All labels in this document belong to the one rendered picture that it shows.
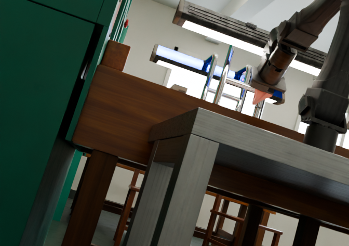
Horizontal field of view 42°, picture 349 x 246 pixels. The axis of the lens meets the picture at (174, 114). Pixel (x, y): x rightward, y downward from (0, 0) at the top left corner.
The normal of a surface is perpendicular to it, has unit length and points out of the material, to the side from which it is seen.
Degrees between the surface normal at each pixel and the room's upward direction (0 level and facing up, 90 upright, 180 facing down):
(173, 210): 90
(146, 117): 90
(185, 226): 90
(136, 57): 90
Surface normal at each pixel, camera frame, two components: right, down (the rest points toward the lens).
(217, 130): 0.21, -0.09
